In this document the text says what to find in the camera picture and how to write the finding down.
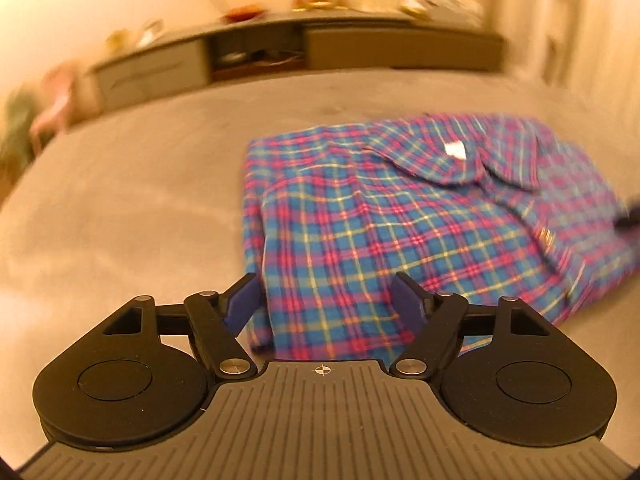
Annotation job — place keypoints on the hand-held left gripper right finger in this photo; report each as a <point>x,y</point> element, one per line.
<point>407,302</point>

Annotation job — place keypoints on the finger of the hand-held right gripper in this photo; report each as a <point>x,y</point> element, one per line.
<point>629,220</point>

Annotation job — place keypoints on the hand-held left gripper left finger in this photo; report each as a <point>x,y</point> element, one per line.
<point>240,305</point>

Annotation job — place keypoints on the blue pink plaid shirt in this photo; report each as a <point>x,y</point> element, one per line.
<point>375,210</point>

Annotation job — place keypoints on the metal bowl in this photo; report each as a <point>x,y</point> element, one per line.
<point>233,57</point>

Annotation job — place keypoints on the grey low media cabinet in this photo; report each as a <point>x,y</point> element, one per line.
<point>400,50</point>

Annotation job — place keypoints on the pink plastic child chair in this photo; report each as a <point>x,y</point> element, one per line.
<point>55,110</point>

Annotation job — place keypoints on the white storage box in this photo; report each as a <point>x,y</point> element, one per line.
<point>455,10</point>

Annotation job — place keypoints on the white power strip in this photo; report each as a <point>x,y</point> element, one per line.
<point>150,34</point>

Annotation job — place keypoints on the green plastic child chair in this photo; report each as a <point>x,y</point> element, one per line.
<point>17,120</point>

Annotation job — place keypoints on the yellow cup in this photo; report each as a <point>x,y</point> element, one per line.
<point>116,40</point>

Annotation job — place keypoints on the plate of oranges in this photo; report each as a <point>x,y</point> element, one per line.
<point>245,11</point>

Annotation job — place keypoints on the gold tissue box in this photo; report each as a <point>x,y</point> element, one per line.
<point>412,6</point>

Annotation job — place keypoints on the gold bowl ornament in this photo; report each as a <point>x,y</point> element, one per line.
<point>312,4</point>

